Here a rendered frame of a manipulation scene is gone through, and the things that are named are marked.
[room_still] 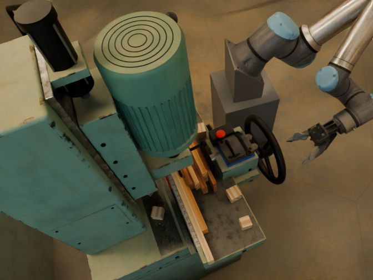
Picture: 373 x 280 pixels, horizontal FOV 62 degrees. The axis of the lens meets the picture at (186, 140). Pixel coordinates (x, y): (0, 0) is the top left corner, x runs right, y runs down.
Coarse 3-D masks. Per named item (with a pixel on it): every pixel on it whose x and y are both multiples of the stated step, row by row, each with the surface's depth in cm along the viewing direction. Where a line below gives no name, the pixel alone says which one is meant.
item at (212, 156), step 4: (200, 148) 103; (204, 148) 102; (204, 152) 101; (216, 152) 105; (204, 156) 102; (208, 156) 100; (212, 156) 104; (216, 156) 104; (208, 160) 100; (212, 160) 104; (208, 164) 101; (212, 164) 99; (212, 168) 101; (212, 172) 103
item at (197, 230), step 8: (176, 176) 103; (176, 184) 102; (184, 192) 100; (184, 200) 98; (192, 216) 96; (192, 224) 94; (200, 232) 93; (200, 240) 92; (208, 248) 90; (208, 256) 89
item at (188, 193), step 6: (180, 180) 103; (186, 186) 102; (186, 192) 101; (192, 198) 100; (192, 204) 99; (198, 210) 97; (198, 216) 96; (198, 222) 95; (204, 222) 95; (204, 228) 94
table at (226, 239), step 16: (240, 176) 109; (256, 176) 110; (192, 192) 105; (208, 192) 104; (224, 192) 104; (208, 208) 101; (224, 208) 101; (240, 208) 100; (208, 224) 99; (224, 224) 98; (256, 224) 97; (208, 240) 96; (224, 240) 96; (240, 240) 95; (256, 240) 95; (224, 256) 93
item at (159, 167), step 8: (184, 152) 94; (152, 160) 94; (160, 160) 93; (168, 160) 93; (176, 160) 93; (184, 160) 94; (192, 160) 96; (152, 168) 92; (160, 168) 93; (168, 168) 94; (176, 168) 96; (160, 176) 97
